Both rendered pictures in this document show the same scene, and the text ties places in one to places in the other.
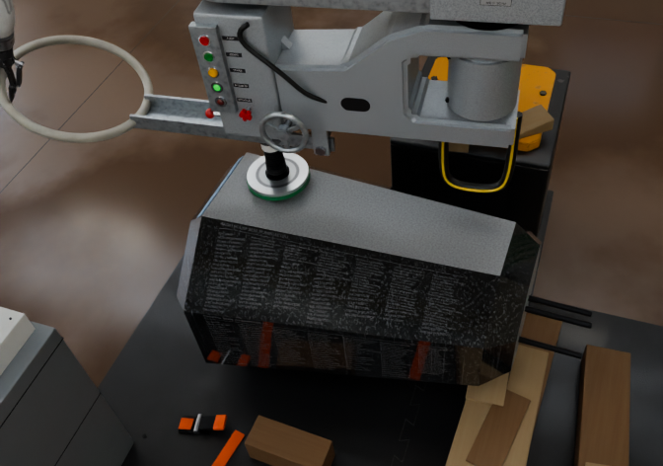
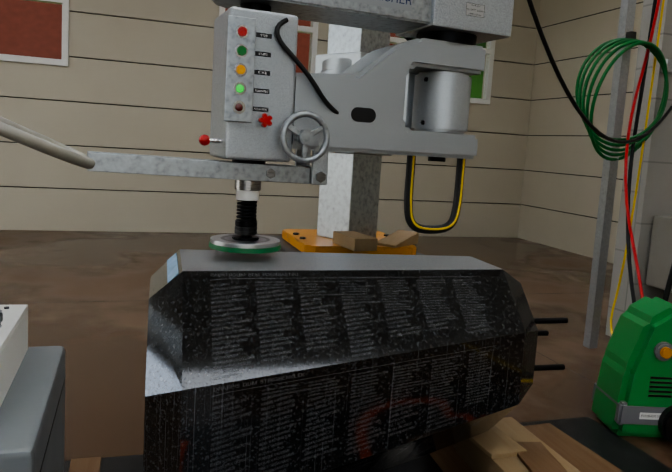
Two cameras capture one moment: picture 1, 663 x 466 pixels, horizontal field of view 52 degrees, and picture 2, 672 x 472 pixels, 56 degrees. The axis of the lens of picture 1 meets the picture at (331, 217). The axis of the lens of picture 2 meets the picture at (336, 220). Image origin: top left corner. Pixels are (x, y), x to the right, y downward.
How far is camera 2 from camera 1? 180 cm
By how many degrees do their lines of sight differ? 55
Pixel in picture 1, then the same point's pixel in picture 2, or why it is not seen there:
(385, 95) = (389, 103)
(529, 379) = (520, 434)
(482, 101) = (458, 109)
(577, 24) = not seen: hidden behind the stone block
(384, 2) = (400, 10)
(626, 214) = not seen: hidden behind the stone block
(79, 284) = not seen: outside the picture
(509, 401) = (527, 447)
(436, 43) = (431, 53)
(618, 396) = (575, 446)
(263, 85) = (284, 91)
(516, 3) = (486, 16)
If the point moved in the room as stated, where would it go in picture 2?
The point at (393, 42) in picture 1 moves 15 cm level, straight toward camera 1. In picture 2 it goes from (400, 50) to (434, 46)
